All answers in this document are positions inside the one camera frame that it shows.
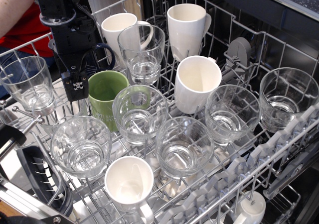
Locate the white mug front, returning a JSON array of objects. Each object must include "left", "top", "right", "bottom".
[{"left": 105, "top": 156, "right": 154, "bottom": 224}]

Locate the white cup lower rack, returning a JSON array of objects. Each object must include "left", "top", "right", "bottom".
[{"left": 232, "top": 191, "right": 266, "bottom": 224}]

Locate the grey plastic fold-down shelf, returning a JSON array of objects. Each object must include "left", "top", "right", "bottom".
[{"left": 156, "top": 105, "right": 319, "bottom": 224}]

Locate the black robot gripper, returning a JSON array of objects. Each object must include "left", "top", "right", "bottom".
[{"left": 36, "top": 0, "right": 98, "bottom": 102}]

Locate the black slotted plastic holder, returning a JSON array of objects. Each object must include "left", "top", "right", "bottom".
[{"left": 17, "top": 146, "right": 73, "bottom": 217}]

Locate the white mug back left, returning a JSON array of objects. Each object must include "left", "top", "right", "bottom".
[{"left": 101, "top": 13, "right": 150, "bottom": 68}]

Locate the black clamp with metal screw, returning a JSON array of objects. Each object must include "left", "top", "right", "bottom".
[{"left": 0, "top": 100, "right": 45, "bottom": 162}]

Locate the dark blue mug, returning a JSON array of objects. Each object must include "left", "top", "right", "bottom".
[{"left": 94, "top": 43, "right": 116, "bottom": 72}]

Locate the clear glass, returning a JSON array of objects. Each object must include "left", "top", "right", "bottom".
[
  {"left": 259, "top": 67, "right": 319, "bottom": 133},
  {"left": 118, "top": 21, "right": 165, "bottom": 86},
  {"left": 50, "top": 116, "right": 112, "bottom": 180},
  {"left": 112, "top": 85, "right": 168, "bottom": 146},
  {"left": 156, "top": 116, "right": 214, "bottom": 179},
  {"left": 205, "top": 85, "right": 261, "bottom": 147},
  {"left": 0, "top": 56, "right": 53, "bottom": 113}
]

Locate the green ceramic mug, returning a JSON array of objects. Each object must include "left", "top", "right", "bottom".
[{"left": 89, "top": 70, "right": 129, "bottom": 132}]

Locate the clear glass back centre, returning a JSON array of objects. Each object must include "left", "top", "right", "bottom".
[{"left": 118, "top": 21, "right": 165, "bottom": 86}]

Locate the clear glass right centre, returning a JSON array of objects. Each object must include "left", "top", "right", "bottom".
[{"left": 205, "top": 85, "right": 261, "bottom": 147}]

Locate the clear glass front centre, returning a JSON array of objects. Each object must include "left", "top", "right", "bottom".
[{"left": 156, "top": 116, "right": 214, "bottom": 179}]

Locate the metal wire dishwasher rack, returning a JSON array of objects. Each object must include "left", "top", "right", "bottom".
[{"left": 0, "top": 0, "right": 319, "bottom": 224}]

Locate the clear glass far left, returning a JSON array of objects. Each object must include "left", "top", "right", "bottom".
[{"left": 0, "top": 56, "right": 53, "bottom": 113}]

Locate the clear glass front left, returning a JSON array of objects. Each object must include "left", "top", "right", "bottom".
[{"left": 50, "top": 116, "right": 112, "bottom": 180}]

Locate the tall white mug back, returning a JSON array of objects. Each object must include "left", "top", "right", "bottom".
[{"left": 166, "top": 3, "right": 212, "bottom": 62}]

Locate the clear glass middle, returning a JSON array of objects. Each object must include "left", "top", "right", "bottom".
[{"left": 112, "top": 85, "right": 168, "bottom": 146}]

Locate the white mug centre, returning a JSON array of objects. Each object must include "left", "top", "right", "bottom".
[{"left": 174, "top": 55, "right": 222, "bottom": 114}]

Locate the clear glass far right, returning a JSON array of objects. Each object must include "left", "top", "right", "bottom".
[{"left": 259, "top": 67, "right": 319, "bottom": 133}]

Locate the person in red shirt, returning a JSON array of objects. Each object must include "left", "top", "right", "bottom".
[{"left": 0, "top": 0, "right": 55, "bottom": 100}]

